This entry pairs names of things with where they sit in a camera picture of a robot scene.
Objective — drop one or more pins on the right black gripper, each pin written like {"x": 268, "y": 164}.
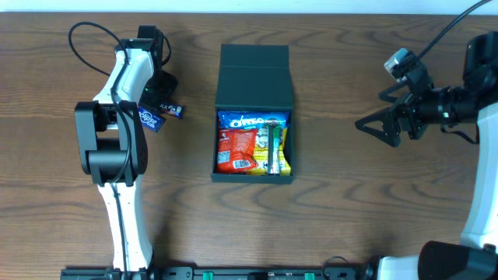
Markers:
{"x": 405, "y": 117}

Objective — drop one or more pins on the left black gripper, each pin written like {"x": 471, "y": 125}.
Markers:
{"x": 153, "y": 102}

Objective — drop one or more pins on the Dairy Milk chocolate bar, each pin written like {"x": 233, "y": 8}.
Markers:
{"x": 172, "y": 110}

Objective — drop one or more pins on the blue Eclipse mints box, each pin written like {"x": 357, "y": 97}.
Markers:
{"x": 150, "y": 120}

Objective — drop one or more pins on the blue wafer snack bar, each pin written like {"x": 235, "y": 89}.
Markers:
{"x": 251, "y": 119}

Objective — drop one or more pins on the dark green box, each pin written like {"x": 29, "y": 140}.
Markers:
{"x": 257, "y": 78}

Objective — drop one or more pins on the red candy bag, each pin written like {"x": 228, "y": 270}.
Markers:
{"x": 236, "y": 150}

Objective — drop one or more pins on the green chocolate bar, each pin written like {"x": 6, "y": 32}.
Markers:
{"x": 274, "y": 135}

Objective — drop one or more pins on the yellow Hacks candy bag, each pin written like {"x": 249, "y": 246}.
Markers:
{"x": 260, "y": 155}

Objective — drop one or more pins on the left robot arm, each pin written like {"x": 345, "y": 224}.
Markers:
{"x": 112, "y": 144}

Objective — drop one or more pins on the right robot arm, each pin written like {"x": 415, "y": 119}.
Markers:
{"x": 468, "y": 111}

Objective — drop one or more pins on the black mounting rail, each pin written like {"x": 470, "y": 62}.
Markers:
{"x": 345, "y": 272}

